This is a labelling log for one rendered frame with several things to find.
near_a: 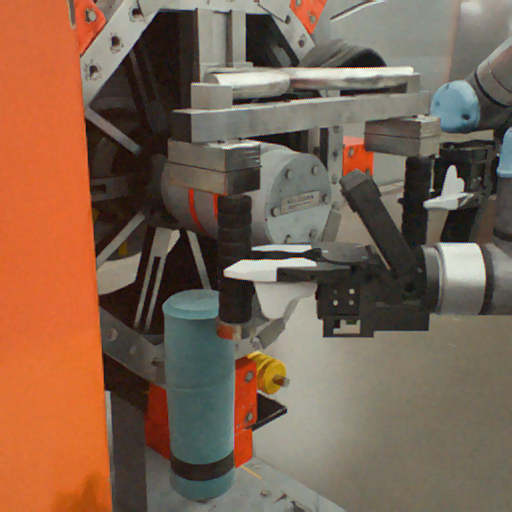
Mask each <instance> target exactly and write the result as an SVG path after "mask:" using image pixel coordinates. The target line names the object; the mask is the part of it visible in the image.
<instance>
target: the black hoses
mask: <svg viewBox="0 0 512 512"><path fill-rule="evenodd" d="M296 68H328V69H355V68H388V66H387V63H386V61H385V60H384V58H383V56H382V55H381V54H379V53H378V50H376V49H375V48H374V47H372V46H369V45H361V44H358V43H353V42H350V41H348V40H345V39H341V38H334V39H332V40H329V41H327V42H326V43H320V44H317V45H315V46H312V48H311V49H310V50H309V51H308V52H307V54H306V55H305V56H304V57H303V59H302V60H301V63H300V64H299V65H298V67H296ZM307 90H309V89H289V88H288V90H287V92H286V93H285V94H283V95H281V96H275V97H268V102H279V101H284V100H291V101H293V100H306V99H312V93H306V92H307ZM386 92H390V88H383V89H364V90H340V97H346V96H350V95H357V96H359V95H360V94H372V93H386ZM240 104H244V99H238V100H232V105H240Z"/></svg>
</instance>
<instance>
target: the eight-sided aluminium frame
mask: <svg viewBox="0 0 512 512"><path fill-rule="evenodd" d="M289 3H290V0H98V1H97V2H96V4H95V5H96V7H97V8H99V9H100V10H101V11H102V13H103V15H104V16H105V17H106V19H107V22H106V24H105V25H104V27H103V29H102V30H101V31H100V32H99V34H98V35H97V36H96V38H95V39H93V40H92V43H91V44H90V45H89V47H88V48H87V49H86V50H85V52H84V53H83V54H82V57H81V58H80V65H81V79H82V94H83V109H84V111H85V109H86V108H88V107H89V105H90V104H91V103H92V101H93V100H94V97H95V96H96V95H97V93H98V92H99V91H100V89H101V88H102V87H103V85H104V84H106V83H107V80H108V79H109V78H110V76H111V75H112V74H113V72H114V71H115V70H116V68H117V66H118V64H119V63H120V62H121V60H122V59H124V58H125V56H126V55H127V54H128V52H129V50H130V49H131V47H132V46H133V45H134V43H135V42H136V41H137V39H138V38H139V37H140V34H141V33H143V31H144V30H145V29H146V27H147V26H148V25H149V23H150V22H151V20H152V18H153V17H154V16H155V14H156V13H157V12H168V13H182V12H184V11H187V12H194V11H195V8H212V9H213V12H225V13H228V12H229V11H230V9H237V10H246V23H247V25H248V26H249V28H250V29H251V32H252V33H253V35H254V36H255V38H256V39H257V41H258V42H259V44H260V46H262V48H263V49H264V51H265V52H266V54H267V55H268V57H269V58H270V61H271V62H272V64H273V65H274V67H275V68H296V67H298V65H299V64H300V63H301V60H302V59H303V57H304V56H305V55H306V54H307V52H308V51H309V50H310V49H311V48H312V46H315V44H314V42H312V40H311V39H310V37H309V35H308V34H307V31H306V29H305V28H304V26H303V24H302V23H301V21H300V20H299V19H298V16H297V15H296V14H295V13H293V12H292V11H291V9H290V8H289ZM306 93H312V99H320V98H332V97H340V90H317V89H309V90H307V92H306ZM343 134H344V124H343V125H339V126H334V127H326V128H318V129H309V130H301V153H308V154H311V155H313V156H315V157H316V158H319V160H320V161H321V163H322V164H323V165H324V167H325V168H326V171H327V173H328V176H329V180H330V185H331V206H330V211H329V216H328V219H327V222H326V225H325V227H324V229H323V231H322V232H321V235H319V237H318V238H317V239H316V240H315V242H324V243H329V242H335V238H336V236H337V234H338V231H340V223H341V220H342V216H343V214H342V213H341V191H340V190H341V189H342V187H341V185H340V183H339V181H340V179H341V177H342V164H343ZM299 300H300V298H295V299H293V300H292V301H291V302H290V303H289V305H288V307H287V309H286V312H285V314H284V315H283V317H280V318H278V319H269V318H267V317H265V316H264V314H263V312H261V308H260V304H259V301H258V297H257V294H256V292H255V294H254V296H253V297H252V304H251V305H252V314H253V315H254V316H255V317H256V334H255V335H254V336H252V337H250V338H248V339H243V340H234V344H235V360H236V359H238V358H241V357H244V356H246V355H249V354H251V353H253V352H255V351H258V350H260V349H263V350H266V349H267V348H268V346H269V345H270V344H273V343H275V342H276V341H277V339H278V337H279V335H280V334H282V333H283V332H284V331H285V330H286V324H287V322H288V320H289V319H290V317H291V315H292V313H293V312H294V309H295V307H296V305H297V304H298V302H299ZM99 313H100V328H101V341H102V351H103V352H104V353H106V354H107V355H109V356H111V357H112V358H114V359H116V361H117V360H118V362H119V363H121V364H122V365H124V366H125V367H127V368H126V369H127V370H129V371H131V372H134V373H135V374H137V375H139V376H141V377H143V378H144V380H146V381H148V382H150V383H153V384H155V385H157V386H159V387H161V388H162V389H164V390H166V388H165V373H164V342H163V343H160V344H157V346H153V344H152V343H150V342H149V341H147V340H145V339H144V338H143V337H141V336H140V335H138V334H137V333H136V332H134V331H133V330H132V329H129V328H128V327H126V325H125V324H124V323H122V322H121V321H120V320H118V319H117V318H115V317H114V316H112V315H110V314H109V313H108V312H106V311H105V310H103V309H102V308H101V306H99Z"/></svg>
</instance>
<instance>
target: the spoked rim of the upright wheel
mask: <svg viewBox="0 0 512 512"><path fill-rule="evenodd" d="M143 32H144V33H146V34H147V36H148V37H150V38H151V39H152V40H154V41H155V42H156V43H158V44H159V45H160V46H161V47H162V49H163V50H164V51H165V52H166V53H167V54H168V55H169V56H170V57H171V59H172V60H174V61H175V64H176V65H177V66H178V68H179V69H180V51H179V16H178V13H168V12H157V13H156V14H155V16H154V17H153V18H152V20H151V22H150V23H149V25H148V26H147V27H146V29H145V30H144V31H143ZM121 61H122V64H124V69H125V72H126V75H127V78H128V83H129V86H130V89H131V93H132V97H133V100H134V103H135V104H136V107H137V110H138V114H139V117H140V121H141V125H139V126H137V128H136V129H133V130H132V131H130V132H129V133H128V134H127V135H126V134H125V133H123V132H122V131H121V130H119V128H118V127H116V126H114V125H113V124H112V123H110V122H109V121H108V120H107V119H105V118H104V117H103V116H100V115H99V113H98V112H96V111H95V110H94V109H92V108H91V107H90V106H89V107H88V108H86V109H85V111H84V123H86V124H87V125H88V126H90V127H91V128H92V129H94V130H95V132H96V133H98V134H99V135H102V136H103V137H104V138H106V139H107V140H108V141H110V142H111V143H112V144H114V145H115V147H118V149H117V151H116V154H114V156H113V160H112V165H111V172H110V173H107V174H100V175H91V176H89V182H90V187H98V186H99V190H97V191H90V196H91V203H97V202H103V201H109V200H115V201H116V203H117V205H118V206H119V208H120V209H121V211H122V212H123V213H124V214H125V215H124V217H123V218H122V219H121V220H120V221H119V222H118V223H117V224H116V226H115V227H114V228H113V229H111V230H110V231H109V232H108V233H107V235H106V236H105V237H104V238H103V239H102V240H101V241H100V243H99V244H98V245H97V246H96V247H94V255H96V269H97V270H98V269H99V268H100V267H101V265H102V264H103V263H104V262H105V261H106V260H107V259H108V258H109V257H110V256H111V255H113V252H114V251H115V250H116V249H117V248H118V247H119V246H120V245H121V244H122V243H123V242H124V240H125V239H126V238H127V237H128V236H130V235H131V233H132V232H133V231H134V230H135V229H136V228H137V226H138V225H139V224H141V225H145V226H148V228H146V232H145V237H144V242H143V246H142V251H141V256H140V261H139V265H138V269H137V275H136V279H135V281H134V282H132V283H131V284H128V285H126V286H124V287H121V288H119V290H116V291H114V292H110V293H106V294H102V295H98V298H99V306H101V308H102V309H103V310H105V311H106V312H108V313H109V314H110V315H112V316H114V317H115V318H117V319H118V320H120V321H121V322H122V323H124V324H125V325H126V327H128V328H129V329H132V330H133V331H134V332H136V333H137V334H138V335H140V336H141V337H143V338H144V339H145V340H147V341H149V342H150V343H152V344H160V343H163V342H164V315H163V311H162V304H163V303H164V302H166V301H167V300H168V299H169V298H170V297H171V296H173V295H175V294H177V293H180V292H185V290H191V289H211V290H216V292H218V280H219V279H218V277H217V268H218V264H217V255H218V251H217V241H218V240H216V239H213V238H210V237H206V236H202V235H198V234H195V232H192V231H190V230H188V229H186V228H185V227H183V226H182V225H181V224H180V223H179V222H178V221H177V220H176V219H175V218H174V217H172V215H171V213H170V212H169V211H168V209H167V208H166V206H164V203H163V201H162V197H161V193H160V194H157V195H152V194H150V193H149V192H146V190H145V189H144V187H143V185H142V180H141V174H142V169H143V166H144V164H145V163H146V160H147V159H148V158H150V157H152V156H153V155H156V154H161V155H163V156H164V157H166V159H168V158H169V152H168V148H167V139H169V138H171V137H172V126H171V123H168V121H167V118H166V114H165V111H164V106H163V103H162V99H161V96H160V91H159V88H158V84H157V81H156V76H154V73H153V69H152V66H151V61H150V58H149V54H148V51H147V46H146V43H145V39H144V35H143V33H141V34H140V37H139V38H138V39H137V41H136V42H135V43H134V45H133V46H132V47H131V49H130V50H129V52H128V54H127V55H126V56H125V58H124V59H122V60H121ZM246 63H252V64H253V67H274V65H273V64H272V62H271V61H270V58H269V57H268V55H267V54H266V52H265V51H264V49H263V48H262V46H260V44H259V42H258V41H257V39H256V38H255V37H254V36H253V35H252V34H251V33H250V32H249V30H248V29H247V28H246ZM274 68H275V67H274ZM246 138H247V139H249V141H256V142H260V143H268V144H274V145H282V146H285V147H287V148H289V149H291V150H292V151H293V152H296V137H295V131H292V132H284V133H275V134H267V135H258V136H250V137H246ZM149 207H151V212H150V213H149V212H148V211H146V210H148V208H149ZM173 230H178V231H179V235H180V237H179V238H178V240H177V241H176V243H175V244H174V246H173V247H172V248H171V250H170V251H169V253H168V254H167V251H168V247H169V242H170V238H171V232H172V231H173Z"/></svg>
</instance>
